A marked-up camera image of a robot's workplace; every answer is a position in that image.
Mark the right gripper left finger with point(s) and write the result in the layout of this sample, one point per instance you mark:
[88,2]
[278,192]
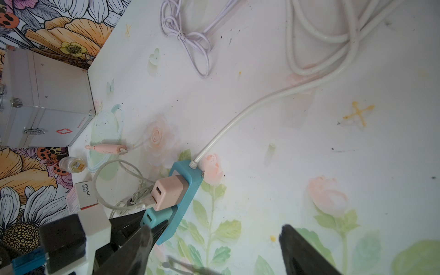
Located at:
[132,257]

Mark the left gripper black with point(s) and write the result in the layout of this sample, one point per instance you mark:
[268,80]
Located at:
[122,229]

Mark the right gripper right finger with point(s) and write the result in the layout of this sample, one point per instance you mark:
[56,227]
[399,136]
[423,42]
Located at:
[300,258]

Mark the teal plug adapter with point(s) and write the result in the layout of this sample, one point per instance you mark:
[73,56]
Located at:
[152,218]

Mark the pink usb charger block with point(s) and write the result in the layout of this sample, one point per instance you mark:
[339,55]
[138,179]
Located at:
[168,192]

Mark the pink electric toothbrush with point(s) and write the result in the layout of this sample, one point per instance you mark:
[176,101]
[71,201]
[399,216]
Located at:
[113,149]

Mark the teal power strip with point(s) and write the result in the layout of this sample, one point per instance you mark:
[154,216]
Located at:
[194,176]

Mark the pink product packet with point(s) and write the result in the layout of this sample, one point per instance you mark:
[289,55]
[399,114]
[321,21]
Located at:
[80,197]

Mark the small clear jar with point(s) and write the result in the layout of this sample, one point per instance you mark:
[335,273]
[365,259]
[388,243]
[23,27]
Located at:
[72,165]

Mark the silver metal first-aid case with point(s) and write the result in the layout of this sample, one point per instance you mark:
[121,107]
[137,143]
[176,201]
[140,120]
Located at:
[44,102]

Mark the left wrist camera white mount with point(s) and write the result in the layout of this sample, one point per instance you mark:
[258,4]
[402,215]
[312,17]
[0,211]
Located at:
[68,245]

